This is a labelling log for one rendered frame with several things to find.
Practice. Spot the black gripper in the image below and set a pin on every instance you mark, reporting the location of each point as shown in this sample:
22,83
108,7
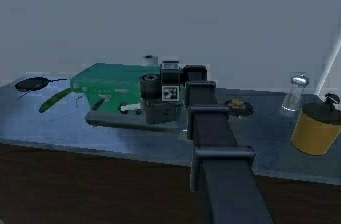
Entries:
151,87

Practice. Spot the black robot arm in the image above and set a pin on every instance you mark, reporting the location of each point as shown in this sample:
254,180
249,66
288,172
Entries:
224,186

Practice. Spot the teal green box appliance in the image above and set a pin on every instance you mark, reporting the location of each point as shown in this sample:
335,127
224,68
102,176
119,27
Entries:
114,80

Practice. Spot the black frying pan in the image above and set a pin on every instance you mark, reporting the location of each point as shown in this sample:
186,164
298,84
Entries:
31,84

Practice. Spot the glass pepper shaker metal cap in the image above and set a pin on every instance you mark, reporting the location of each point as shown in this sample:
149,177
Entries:
294,95

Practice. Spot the white paper roll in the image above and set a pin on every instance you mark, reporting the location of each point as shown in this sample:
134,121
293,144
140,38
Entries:
150,60

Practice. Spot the green cucumber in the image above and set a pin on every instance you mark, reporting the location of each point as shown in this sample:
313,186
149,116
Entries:
54,100

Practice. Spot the dark plate with food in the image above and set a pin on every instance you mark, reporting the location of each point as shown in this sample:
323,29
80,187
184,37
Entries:
240,107

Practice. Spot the yellow dispenser with black lid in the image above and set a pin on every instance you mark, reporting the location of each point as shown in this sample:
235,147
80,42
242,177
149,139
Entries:
316,131

